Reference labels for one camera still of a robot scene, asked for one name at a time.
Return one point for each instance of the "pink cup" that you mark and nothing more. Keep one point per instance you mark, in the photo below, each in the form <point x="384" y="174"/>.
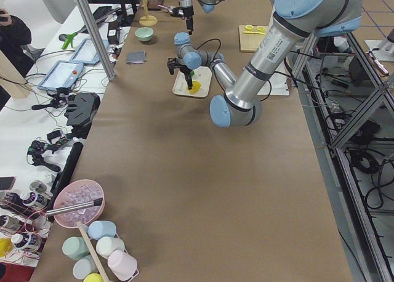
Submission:
<point x="123" y="265"/>

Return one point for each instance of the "green handled tool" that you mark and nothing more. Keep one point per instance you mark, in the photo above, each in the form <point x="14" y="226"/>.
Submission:
<point x="67" y="39"/>

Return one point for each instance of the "mint green cup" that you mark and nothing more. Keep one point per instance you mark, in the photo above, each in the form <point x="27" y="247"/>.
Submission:
<point x="75" y="248"/>

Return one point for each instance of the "black plastic stand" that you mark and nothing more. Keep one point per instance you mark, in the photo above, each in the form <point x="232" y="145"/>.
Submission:
<point x="81" y="109"/>

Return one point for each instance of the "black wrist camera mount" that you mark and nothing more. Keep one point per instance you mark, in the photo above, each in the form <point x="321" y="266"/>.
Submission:
<point x="173" y="64"/>

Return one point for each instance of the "blue teach pendant upper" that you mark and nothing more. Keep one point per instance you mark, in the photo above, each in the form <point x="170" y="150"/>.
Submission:
<point x="62" y="75"/>

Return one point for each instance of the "white cup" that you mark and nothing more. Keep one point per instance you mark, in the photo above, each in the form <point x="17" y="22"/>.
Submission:
<point x="107" y="245"/>

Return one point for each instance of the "grey blue cup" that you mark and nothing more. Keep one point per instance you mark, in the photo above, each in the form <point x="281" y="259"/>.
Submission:
<point x="84" y="267"/>

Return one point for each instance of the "lemon slice right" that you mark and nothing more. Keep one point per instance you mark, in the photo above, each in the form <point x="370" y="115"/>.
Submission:
<point x="261" y="28"/>

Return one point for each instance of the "wooden cutting board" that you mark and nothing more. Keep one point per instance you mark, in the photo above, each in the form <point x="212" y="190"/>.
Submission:
<point x="249" y="41"/>

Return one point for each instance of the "yellow lemon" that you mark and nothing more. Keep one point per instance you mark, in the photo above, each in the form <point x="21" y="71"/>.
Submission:
<point x="196" y="87"/>

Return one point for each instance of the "pink bowl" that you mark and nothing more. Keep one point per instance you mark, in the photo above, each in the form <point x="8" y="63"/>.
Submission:
<point x="79" y="192"/>

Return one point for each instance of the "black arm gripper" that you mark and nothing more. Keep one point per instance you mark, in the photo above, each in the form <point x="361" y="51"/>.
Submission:
<point x="187" y="12"/>

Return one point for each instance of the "wooden mug tree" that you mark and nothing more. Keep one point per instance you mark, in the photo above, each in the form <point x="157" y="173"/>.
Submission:
<point x="146" y="19"/>

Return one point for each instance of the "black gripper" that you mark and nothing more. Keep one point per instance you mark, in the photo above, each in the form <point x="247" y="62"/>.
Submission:
<point x="185" y="71"/>

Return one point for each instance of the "aluminium frame post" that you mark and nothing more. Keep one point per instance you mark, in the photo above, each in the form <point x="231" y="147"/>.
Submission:
<point x="95" y="36"/>

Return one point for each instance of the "yellow cup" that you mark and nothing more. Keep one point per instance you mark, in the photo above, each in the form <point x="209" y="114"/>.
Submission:
<point x="93" y="277"/>

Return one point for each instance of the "mint green bowl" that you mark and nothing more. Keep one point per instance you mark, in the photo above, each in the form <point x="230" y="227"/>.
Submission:
<point x="144" y="34"/>

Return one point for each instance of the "beige plastic tray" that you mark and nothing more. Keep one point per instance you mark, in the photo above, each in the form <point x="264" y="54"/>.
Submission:
<point x="201" y="81"/>

